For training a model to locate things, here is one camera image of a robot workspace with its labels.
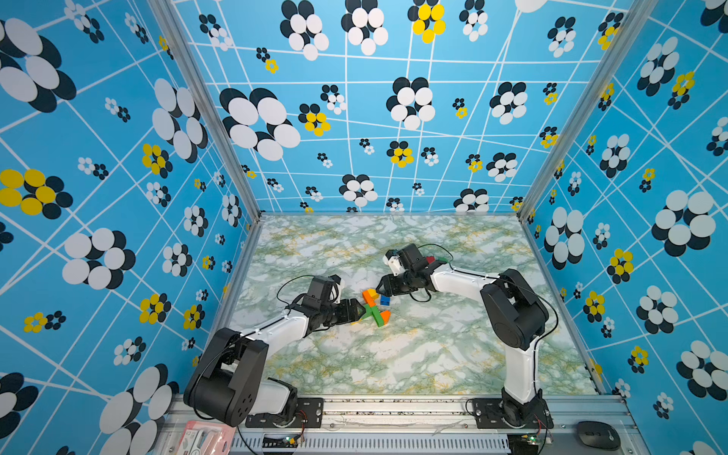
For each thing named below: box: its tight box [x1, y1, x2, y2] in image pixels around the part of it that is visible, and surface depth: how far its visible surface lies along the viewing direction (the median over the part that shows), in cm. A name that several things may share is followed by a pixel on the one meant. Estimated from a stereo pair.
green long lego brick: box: [362, 303, 384, 328], surface depth 91 cm
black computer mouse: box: [576, 420, 621, 451], surface depth 70 cm
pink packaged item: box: [176, 419, 237, 455], surface depth 70 cm
